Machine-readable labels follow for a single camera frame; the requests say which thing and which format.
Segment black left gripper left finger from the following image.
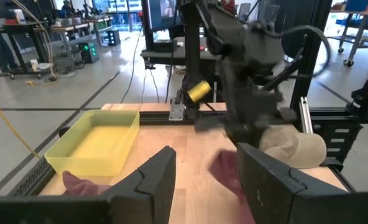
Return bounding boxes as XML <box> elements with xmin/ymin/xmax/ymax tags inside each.
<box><xmin>104</xmin><ymin>146</ymin><xmax>177</xmax><ymax>224</ymax></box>

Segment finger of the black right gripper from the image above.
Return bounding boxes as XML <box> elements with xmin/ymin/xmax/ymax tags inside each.
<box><xmin>247</xmin><ymin>126</ymin><xmax>265</xmax><ymax>147</ymax></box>
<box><xmin>229</xmin><ymin>129</ymin><xmax>249</xmax><ymax>146</ymax></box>

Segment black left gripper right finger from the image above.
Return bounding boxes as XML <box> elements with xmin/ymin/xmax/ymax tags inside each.
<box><xmin>236</xmin><ymin>142</ymin><xmax>352</xmax><ymax>224</ymax></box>

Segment maroon baseball cap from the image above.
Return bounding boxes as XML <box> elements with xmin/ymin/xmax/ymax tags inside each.
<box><xmin>208</xmin><ymin>148</ymin><xmax>256</xmax><ymax>224</ymax></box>
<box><xmin>62</xmin><ymin>170</ymin><xmax>112</xmax><ymax>197</ymax></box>

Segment beige baseball cap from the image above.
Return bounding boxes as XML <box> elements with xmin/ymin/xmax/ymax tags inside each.
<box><xmin>258</xmin><ymin>124</ymin><xmax>328</xmax><ymax>169</ymax></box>

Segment yellow cylinder tag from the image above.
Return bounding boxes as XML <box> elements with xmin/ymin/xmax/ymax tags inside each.
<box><xmin>187</xmin><ymin>80</ymin><xmax>212</xmax><ymax>103</ymax></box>

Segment yellow plastic bin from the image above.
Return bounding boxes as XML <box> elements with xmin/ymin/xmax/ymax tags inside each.
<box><xmin>44</xmin><ymin>109</ymin><xmax>140</xmax><ymax>177</ymax></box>

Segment grey desk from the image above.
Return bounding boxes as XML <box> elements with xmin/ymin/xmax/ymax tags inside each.
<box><xmin>140</xmin><ymin>35</ymin><xmax>223</xmax><ymax>68</ymax></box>

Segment black jointed stand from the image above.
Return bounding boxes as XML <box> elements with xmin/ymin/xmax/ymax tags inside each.
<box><xmin>347</xmin><ymin>46</ymin><xmax>368</xmax><ymax>125</ymax></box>

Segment black desk monitor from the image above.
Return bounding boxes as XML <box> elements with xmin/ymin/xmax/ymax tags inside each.
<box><xmin>147</xmin><ymin>0</ymin><xmax>185</xmax><ymax>34</ymax></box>

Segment black perforated computer case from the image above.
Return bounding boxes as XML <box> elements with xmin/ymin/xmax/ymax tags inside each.
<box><xmin>8</xmin><ymin>157</ymin><xmax>53</xmax><ymax>197</ymax></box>

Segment grey box with green lights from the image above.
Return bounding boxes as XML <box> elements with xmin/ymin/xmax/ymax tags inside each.
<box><xmin>78</xmin><ymin>40</ymin><xmax>100</xmax><ymax>65</ymax></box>

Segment silver metal bracket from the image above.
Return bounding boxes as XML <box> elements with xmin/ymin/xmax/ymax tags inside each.
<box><xmin>168</xmin><ymin>98</ymin><xmax>186</xmax><ymax>121</ymax></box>

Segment yellow cable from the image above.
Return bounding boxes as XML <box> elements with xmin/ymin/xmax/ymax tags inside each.
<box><xmin>0</xmin><ymin>89</ymin><xmax>42</xmax><ymax>160</ymax></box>

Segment black frame workbench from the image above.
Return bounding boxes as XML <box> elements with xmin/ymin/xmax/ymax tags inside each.
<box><xmin>0</xmin><ymin>21</ymin><xmax>50</xmax><ymax>79</ymax></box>
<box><xmin>33</xmin><ymin>16</ymin><xmax>114</xmax><ymax>60</ymax></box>

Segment beige hose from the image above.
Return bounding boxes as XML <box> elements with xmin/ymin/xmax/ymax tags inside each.
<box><xmin>11</xmin><ymin>0</ymin><xmax>59</xmax><ymax>82</ymax></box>

